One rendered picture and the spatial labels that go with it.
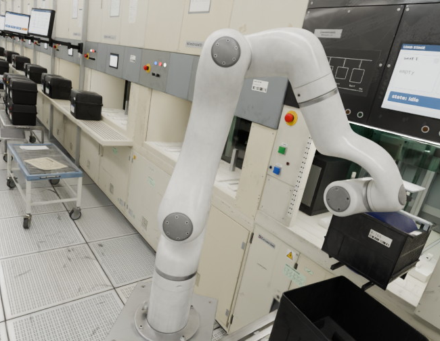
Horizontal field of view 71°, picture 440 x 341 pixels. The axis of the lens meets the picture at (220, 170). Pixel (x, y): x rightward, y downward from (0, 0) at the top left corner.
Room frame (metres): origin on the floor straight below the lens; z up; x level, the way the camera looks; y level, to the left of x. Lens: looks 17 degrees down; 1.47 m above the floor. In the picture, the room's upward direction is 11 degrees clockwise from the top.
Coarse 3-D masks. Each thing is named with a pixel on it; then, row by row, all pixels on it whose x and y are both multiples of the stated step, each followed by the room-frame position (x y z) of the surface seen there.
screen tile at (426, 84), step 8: (408, 56) 1.10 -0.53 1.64; (416, 56) 1.08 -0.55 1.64; (424, 56) 1.06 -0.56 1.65; (432, 56) 1.05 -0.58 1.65; (400, 64) 1.11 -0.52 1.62; (408, 64) 1.09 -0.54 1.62; (416, 64) 1.07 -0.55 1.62; (424, 64) 1.06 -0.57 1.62; (432, 64) 1.04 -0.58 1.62; (432, 72) 1.03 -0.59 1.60; (400, 80) 1.10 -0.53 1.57; (408, 80) 1.08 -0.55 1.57; (416, 80) 1.06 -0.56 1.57; (424, 80) 1.04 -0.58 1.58; (432, 80) 1.03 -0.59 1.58; (408, 88) 1.07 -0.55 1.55; (416, 88) 1.05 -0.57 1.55; (424, 88) 1.04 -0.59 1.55; (432, 88) 1.02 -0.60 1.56
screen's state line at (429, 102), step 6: (390, 96) 1.11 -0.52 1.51; (396, 96) 1.09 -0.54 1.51; (402, 96) 1.08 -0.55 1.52; (408, 96) 1.07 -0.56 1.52; (414, 96) 1.05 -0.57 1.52; (420, 96) 1.04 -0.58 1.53; (426, 96) 1.03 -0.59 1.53; (402, 102) 1.07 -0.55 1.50; (408, 102) 1.06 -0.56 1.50; (414, 102) 1.05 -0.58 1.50; (420, 102) 1.04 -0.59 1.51; (426, 102) 1.02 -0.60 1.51; (432, 102) 1.01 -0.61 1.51; (438, 102) 1.00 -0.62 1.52; (432, 108) 1.01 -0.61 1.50; (438, 108) 1.00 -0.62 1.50
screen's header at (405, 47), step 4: (404, 44) 1.12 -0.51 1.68; (408, 44) 1.11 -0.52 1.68; (412, 44) 1.10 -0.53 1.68; (404, 48) 1.11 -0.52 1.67; (408, 48) 1.10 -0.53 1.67; (412, 48) 1.09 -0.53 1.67; (416, 48) 1.09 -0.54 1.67; (420, 48) 1.08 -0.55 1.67; (424, 48) 1.07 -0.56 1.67; (428, 48) 1.06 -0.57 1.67; (432, 48) 1.05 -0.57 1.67; (436, 48) 1.04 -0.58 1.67
